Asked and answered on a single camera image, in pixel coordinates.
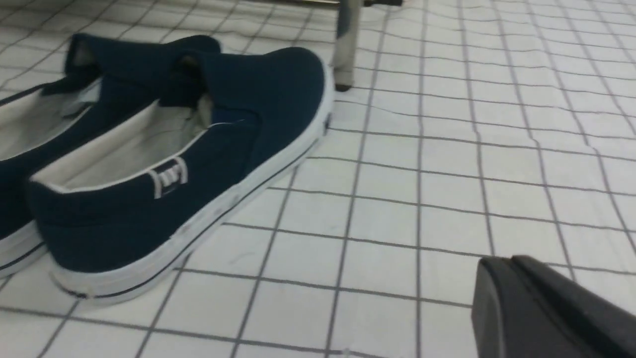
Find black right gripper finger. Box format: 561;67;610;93
471;256;636;358

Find navy slip-on shoe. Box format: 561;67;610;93
26;47;335;304
0;33;221;278

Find metal shoe rack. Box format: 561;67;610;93
292;0;403;91

